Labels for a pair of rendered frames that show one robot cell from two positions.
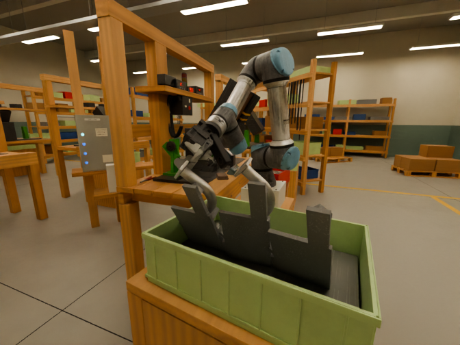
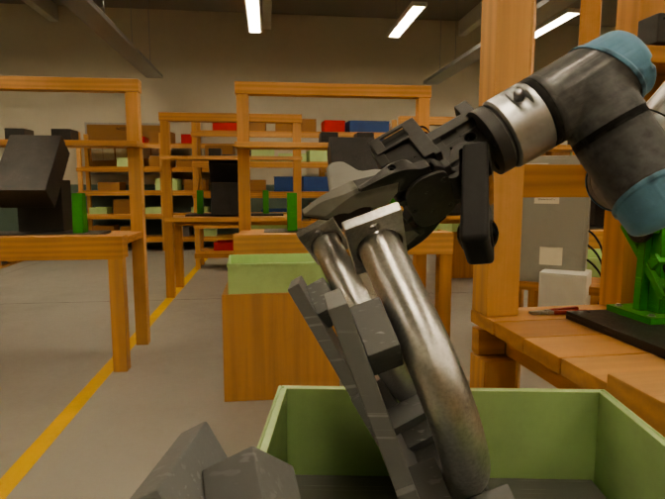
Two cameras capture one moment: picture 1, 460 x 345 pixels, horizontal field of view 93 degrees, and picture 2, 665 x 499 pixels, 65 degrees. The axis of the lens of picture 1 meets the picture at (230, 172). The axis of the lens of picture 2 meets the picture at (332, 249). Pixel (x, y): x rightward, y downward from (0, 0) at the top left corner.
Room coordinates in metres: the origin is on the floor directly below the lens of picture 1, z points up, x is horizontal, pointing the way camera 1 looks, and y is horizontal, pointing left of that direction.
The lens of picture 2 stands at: (0.37, -0.34, 1.22)
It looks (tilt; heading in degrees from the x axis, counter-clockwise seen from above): 7 degrees down; 63
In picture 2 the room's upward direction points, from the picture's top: straight up
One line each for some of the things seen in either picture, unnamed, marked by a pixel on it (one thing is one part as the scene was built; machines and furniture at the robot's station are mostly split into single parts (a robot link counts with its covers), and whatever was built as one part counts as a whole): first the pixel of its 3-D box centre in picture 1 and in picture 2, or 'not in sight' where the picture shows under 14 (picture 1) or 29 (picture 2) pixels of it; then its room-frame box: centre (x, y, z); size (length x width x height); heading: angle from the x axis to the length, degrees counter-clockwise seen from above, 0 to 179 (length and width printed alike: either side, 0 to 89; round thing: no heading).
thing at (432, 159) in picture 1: (426, 159); not in sight; (5.64, -5.15, 0.37); 1.20 x 0.80 x 0.74; 78
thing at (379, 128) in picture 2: not in sight; (296, 192); (3.56, 7.07, 1.12); 3.01 x 0.54 x 2.24; 160
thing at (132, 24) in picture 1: (176, 50); not in sight; (2.05, 0.47, 1.89); 1.50 x 0.09 x 0.09; 162
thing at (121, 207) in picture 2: not in sight; (164, 191); (2.15, 10.15, 1.11); 3.01 x 0.54 x 2.23; 160
